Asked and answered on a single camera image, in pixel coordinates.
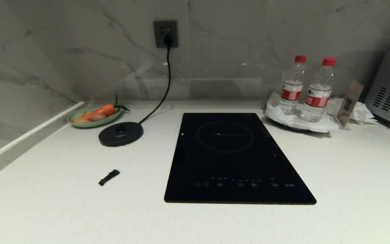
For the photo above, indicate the black round kettle base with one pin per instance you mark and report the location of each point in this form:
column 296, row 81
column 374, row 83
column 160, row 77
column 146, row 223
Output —
column 120, row 135

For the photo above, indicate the black induction cooktop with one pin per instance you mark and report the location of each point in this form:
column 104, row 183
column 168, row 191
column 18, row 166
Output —
column 239, row 159

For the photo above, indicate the orange carrot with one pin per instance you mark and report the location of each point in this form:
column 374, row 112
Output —
column 103, row 110

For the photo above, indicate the brown egg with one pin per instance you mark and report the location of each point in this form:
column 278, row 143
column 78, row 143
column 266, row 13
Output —
column 98, row 117

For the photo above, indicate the white tray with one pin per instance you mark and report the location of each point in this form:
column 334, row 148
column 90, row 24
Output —
column 293, row 122

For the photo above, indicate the clear water bottle red cap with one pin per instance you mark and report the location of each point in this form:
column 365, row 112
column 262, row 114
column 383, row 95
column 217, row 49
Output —
column 318, row 95
column 293, row 88

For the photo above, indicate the green plate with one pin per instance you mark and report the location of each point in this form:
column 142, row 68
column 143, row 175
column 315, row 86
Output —
column 80, row 124

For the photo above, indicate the yellow food stick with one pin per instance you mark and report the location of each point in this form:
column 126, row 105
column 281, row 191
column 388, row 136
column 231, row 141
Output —
column 79, row 121

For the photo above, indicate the white crumpled paper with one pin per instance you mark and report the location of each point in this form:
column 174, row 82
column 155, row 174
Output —
column 362, row 112

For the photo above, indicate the grey wall socket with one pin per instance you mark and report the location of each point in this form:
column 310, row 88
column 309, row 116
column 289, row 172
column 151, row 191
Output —
column 161, row 28

